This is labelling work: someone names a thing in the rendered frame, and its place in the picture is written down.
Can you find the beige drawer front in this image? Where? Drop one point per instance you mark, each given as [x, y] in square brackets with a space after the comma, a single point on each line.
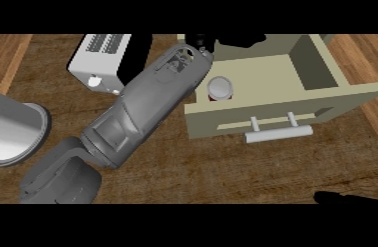
[230, 119]

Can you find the grey metal pot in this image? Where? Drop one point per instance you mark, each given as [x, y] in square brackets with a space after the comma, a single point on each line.
[16, 131]

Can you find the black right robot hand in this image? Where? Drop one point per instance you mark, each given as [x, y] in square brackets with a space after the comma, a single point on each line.
[344, 199]

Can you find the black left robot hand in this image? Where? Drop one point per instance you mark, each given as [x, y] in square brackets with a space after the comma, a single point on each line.
[239, 39]

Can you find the white and black toaster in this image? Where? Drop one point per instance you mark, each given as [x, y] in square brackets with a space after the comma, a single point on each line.
[97, 62]

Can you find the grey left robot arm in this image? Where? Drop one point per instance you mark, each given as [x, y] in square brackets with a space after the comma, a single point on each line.
[148, 101]

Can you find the beige open drawer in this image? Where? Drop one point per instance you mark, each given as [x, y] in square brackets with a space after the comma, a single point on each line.
[260, 74]

